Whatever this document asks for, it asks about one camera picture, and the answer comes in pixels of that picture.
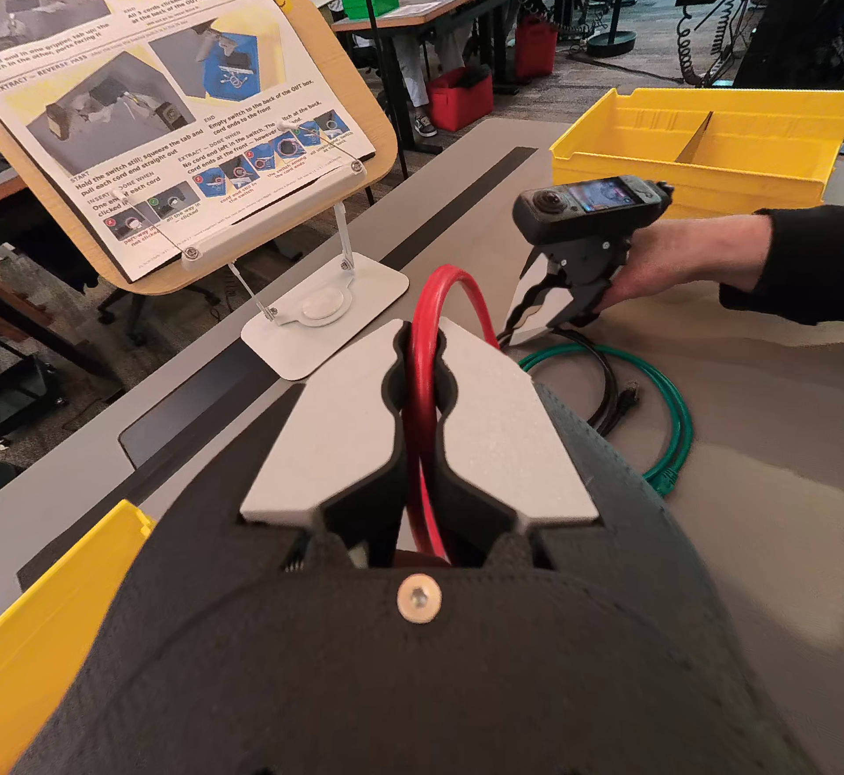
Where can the person's right forearm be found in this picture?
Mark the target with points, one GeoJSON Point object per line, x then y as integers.
{"type": "Point", "coordinates": [804, 260]}

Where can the instruction sheet on wooden stand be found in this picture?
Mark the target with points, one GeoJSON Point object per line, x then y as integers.
{"type": "Point", "coordinates": [356, 115]}

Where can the red container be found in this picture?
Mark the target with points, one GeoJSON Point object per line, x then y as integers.
{"type": "Point", "coordinates": [535, 49]}

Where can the printed instruction sheet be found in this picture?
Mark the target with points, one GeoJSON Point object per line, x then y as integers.
{"type": "Point", "coordinates": [132, 95]}

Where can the wooden work table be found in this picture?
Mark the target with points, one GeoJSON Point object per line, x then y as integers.
{"type": "Point", "coordinates": [435, 3]}

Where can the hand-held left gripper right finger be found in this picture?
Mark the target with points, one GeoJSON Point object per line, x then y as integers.
{"type": "Point", "coordinates": [514, 452]}

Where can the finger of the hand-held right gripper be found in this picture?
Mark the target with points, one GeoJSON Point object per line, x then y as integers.
{"type": "Point", "coordinates": [524, 300]}
{"type": "Point", "coordinates": [544, 320]}

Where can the red bag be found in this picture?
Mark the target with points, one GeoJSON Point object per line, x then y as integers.
{"type": "Point", "coordinates": [461, 102]}

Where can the person's right hand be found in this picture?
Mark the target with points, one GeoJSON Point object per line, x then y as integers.
{"type": "Point", "coordinates": [692, 260]}

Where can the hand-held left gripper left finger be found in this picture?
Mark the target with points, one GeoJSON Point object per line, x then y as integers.
{"type": "Point", "coordinates": [323, 445]}

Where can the green bin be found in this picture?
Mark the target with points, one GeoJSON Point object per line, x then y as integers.
{"type": "Point", "coordinates": [369, 2]}

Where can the yellow plastic bin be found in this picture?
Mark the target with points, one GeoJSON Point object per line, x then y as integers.
{"type": "Point", "coordinates": [53, 623]}
{"type": "Point", "coordinates": [725, 181]}

